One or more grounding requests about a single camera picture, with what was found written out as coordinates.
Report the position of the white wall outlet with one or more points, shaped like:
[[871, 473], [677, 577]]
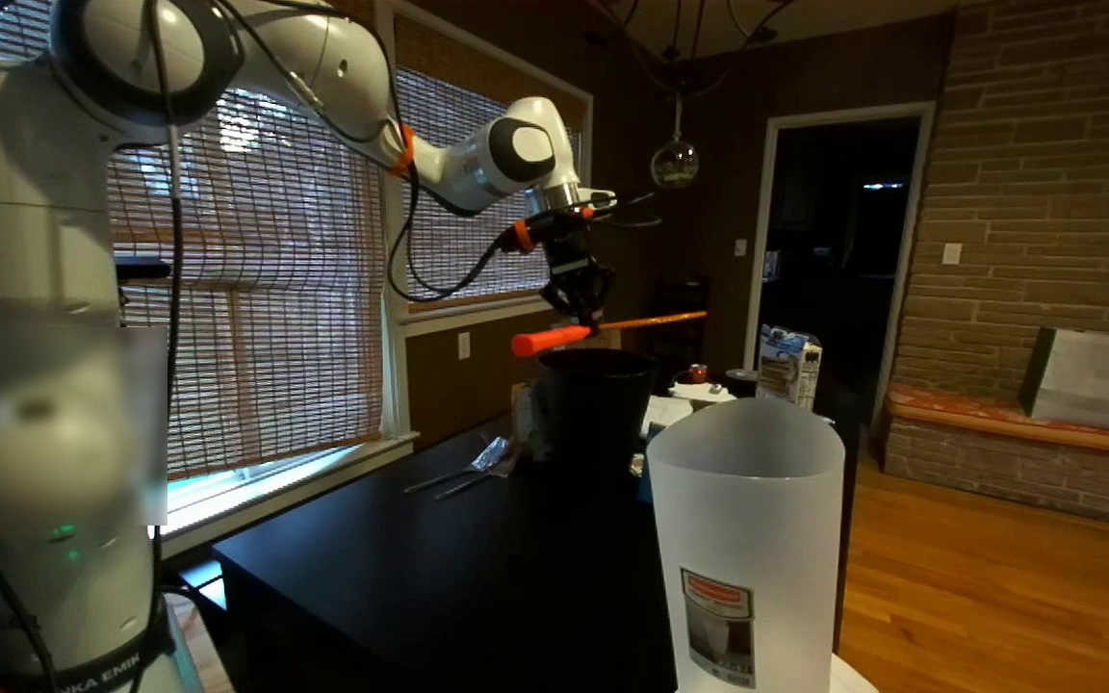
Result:
[[464, 346]]

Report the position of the slotted metal spatula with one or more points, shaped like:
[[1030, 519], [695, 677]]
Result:
[[494, 454]]

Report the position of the small window blind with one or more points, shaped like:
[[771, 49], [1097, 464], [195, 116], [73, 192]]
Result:
[[464, 256]]

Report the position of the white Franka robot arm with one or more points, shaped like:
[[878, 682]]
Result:
[[29, 320]]

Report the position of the white light switch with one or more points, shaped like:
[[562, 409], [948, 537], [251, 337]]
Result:
[[951, 253]]

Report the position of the black plastic bucket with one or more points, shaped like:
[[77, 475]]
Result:
[[593, 424]]

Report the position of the hanging glass globe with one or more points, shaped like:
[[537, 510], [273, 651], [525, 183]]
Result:
[[675, 164]]

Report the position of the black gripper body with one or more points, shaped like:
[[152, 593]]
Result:
[[566, 246]]

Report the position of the large window blind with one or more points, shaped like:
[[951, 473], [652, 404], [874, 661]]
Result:
[[270, 293]]

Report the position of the brick hearth ledge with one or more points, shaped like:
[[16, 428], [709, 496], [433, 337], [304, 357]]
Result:
[[1030, 428]]

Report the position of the white box on bench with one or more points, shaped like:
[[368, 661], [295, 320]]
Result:
[[1097, 377]]

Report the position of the translucent white plastic pitcher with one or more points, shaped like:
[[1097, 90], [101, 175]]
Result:
[[749, 540]]

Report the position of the white door frame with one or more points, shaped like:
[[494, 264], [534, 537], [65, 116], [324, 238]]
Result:
[[758, 232]]

